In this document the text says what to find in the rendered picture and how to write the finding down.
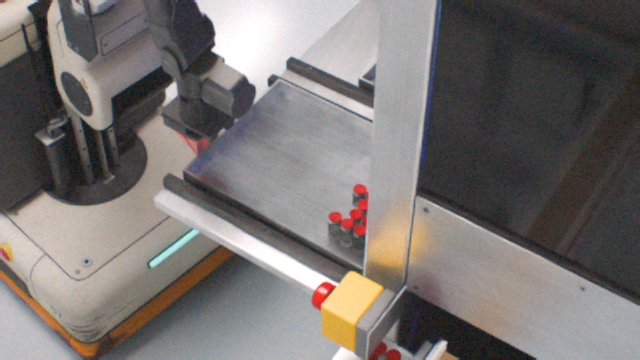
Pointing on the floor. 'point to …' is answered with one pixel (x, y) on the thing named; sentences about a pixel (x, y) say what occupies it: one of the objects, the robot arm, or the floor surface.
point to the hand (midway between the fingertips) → (201, 152)
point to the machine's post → (399, 143)
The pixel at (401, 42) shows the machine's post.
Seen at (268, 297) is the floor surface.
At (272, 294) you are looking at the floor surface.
